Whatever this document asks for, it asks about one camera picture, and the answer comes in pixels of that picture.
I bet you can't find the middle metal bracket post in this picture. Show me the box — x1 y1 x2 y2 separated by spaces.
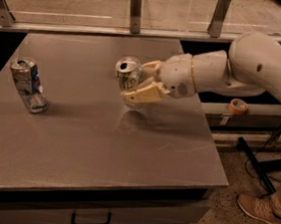
130 0 142 35

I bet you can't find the black floor bar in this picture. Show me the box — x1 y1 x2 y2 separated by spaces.
237 136 276 194

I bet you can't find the orange tape roll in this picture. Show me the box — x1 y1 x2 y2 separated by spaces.
229 98 248 115

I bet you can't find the black cable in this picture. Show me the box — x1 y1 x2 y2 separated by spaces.
242 112 281 187

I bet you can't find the crushed blue Pepsi can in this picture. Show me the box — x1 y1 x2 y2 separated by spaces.
9 57 47 113

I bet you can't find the right metal bracket post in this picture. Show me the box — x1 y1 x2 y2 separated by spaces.
207 0 231 38

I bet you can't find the tan sneaker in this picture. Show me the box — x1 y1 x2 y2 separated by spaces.
237 194 281 224

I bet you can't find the grey table drawer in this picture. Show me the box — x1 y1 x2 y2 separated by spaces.
0 199 210 224

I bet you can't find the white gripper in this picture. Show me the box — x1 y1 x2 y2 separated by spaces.
121 54 196 105

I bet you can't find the black drawer handle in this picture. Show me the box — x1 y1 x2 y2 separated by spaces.
71 210 112 224

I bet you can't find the grey metal rail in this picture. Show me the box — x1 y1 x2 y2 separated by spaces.
201 103 281 151

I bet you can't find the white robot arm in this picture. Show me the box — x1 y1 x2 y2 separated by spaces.
119 32 281 105

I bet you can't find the green 7up soda can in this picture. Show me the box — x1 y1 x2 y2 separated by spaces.
115 56 144 92

